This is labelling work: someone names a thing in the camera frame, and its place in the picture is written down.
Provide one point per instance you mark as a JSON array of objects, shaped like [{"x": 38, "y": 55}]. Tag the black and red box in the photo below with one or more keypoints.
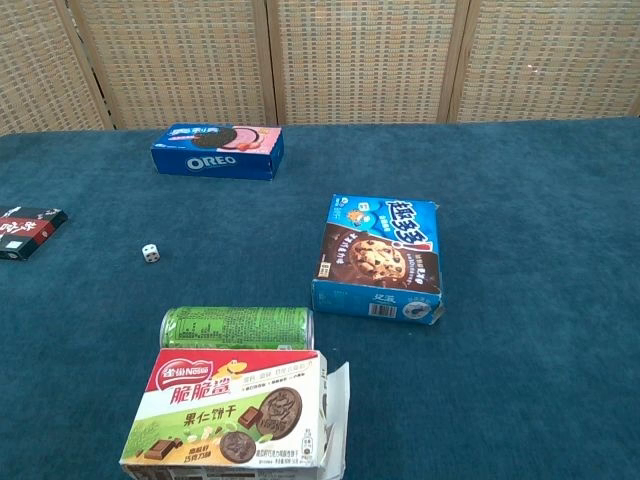
[{"x": 25, "y": 230}]

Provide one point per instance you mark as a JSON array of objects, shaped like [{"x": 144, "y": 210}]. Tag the green drink can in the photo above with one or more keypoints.
[{"x": 235, "y": 327}]

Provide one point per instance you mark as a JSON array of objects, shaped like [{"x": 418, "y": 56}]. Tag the woven folding screen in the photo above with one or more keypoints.
[{"x": 320, "y": 60}]

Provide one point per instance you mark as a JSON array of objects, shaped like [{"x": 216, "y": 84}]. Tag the blue Oreo cookie box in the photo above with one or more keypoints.
[{"x": 220, "y": 157}]

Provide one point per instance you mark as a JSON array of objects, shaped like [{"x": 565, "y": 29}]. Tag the white Nestle biscuit box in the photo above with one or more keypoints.
[{"x": 225, "y": 415}]

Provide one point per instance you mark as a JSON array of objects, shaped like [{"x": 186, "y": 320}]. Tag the small white die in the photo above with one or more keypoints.
[{"x": 150, "y": 253}]

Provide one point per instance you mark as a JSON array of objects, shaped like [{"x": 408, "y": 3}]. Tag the blue chocolate chip cookie box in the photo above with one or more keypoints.
[{"x": 380, "y": 255}]

